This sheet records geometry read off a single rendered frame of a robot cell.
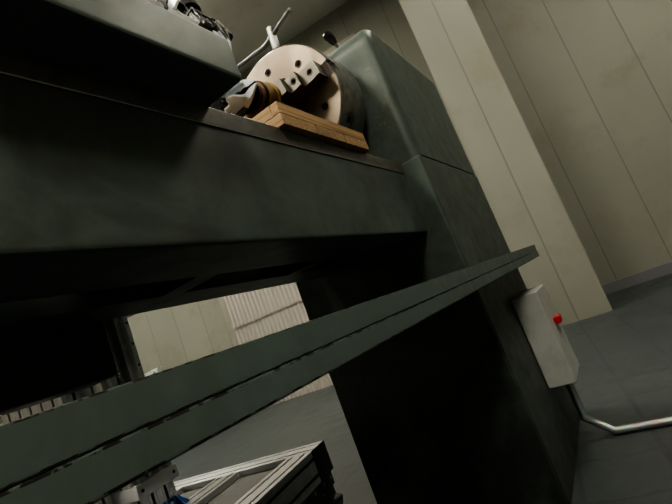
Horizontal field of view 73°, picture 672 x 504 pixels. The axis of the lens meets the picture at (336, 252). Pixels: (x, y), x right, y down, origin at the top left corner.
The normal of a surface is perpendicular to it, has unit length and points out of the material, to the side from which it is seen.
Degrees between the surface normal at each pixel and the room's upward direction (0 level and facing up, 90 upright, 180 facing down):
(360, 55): 90
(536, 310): 90
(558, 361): 90
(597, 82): 90
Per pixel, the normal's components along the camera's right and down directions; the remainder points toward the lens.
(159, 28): 0.79, -0.38
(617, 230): -0.39, 0.00
